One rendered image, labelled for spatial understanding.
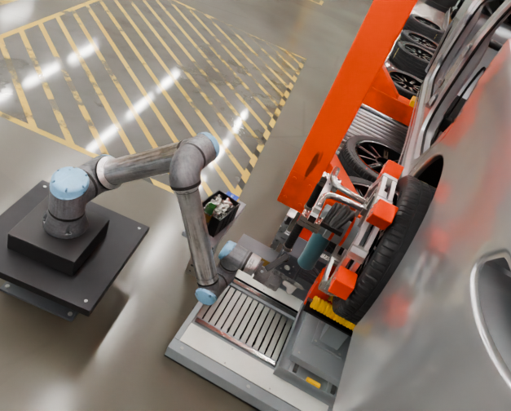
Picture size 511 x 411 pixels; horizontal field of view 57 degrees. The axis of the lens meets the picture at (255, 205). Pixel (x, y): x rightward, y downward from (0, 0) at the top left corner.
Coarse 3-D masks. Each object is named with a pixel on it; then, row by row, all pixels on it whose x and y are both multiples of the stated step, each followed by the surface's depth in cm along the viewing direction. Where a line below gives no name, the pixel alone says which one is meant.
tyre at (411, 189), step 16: (400, 192) 187; (416, 192) 179; (432, 192) 183; (400, 208) 174; (416, 208) 175; (400, 224) 171; (416, 224) 171; (384, 240) 170; (400, 240) 170; (384, 256) 169; (400, 256) 168; (368, 272) 171; (384, 272) 170; (368, 288) 173; (336, 304) 196; (352, 304) 179; (368, 304) 176; (352, 320) 190
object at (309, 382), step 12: (300, 312) 252; (300, 324) 249; (288, 336) 247; (288, 348) 235; (288, 360) 229; (276, 372) 226; (288, 372) 223; (300, 372) 227; (300, 384) 224; (312, 384) 221; (324, 384) 226; (324, 396) 222
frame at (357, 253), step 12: (384, 180) 190; (396, 180) 194; (360, 204) 220; (372, 204) 177; (360, 228) 178; (372, 228) 179; (360, 240) 175; (372, 240) 175; (336, 252) 224; (348, 252) 175; (360, 252) 174; (336, 264) 222; (324, 276) 211; (324, 288) 188
